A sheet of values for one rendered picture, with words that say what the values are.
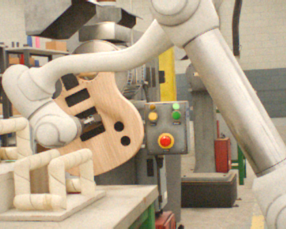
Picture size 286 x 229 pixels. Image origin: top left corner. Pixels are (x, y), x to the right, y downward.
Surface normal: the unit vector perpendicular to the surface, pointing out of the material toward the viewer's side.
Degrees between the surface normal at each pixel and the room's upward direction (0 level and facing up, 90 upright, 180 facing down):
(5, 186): 90
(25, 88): 86
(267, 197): 83
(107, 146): 89
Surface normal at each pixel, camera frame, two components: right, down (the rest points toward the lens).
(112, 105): -0.22, 0.05
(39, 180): 0.96, -0.04
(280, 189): -0.41, -0.13
